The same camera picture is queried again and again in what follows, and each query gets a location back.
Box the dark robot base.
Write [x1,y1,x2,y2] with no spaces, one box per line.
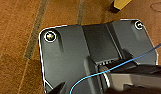
[39,18,160,94]

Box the yellow wooden gaming table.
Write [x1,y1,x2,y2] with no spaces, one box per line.
[110,0,134,14]

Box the blue cable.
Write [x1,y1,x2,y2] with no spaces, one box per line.
[69,41,161,94]

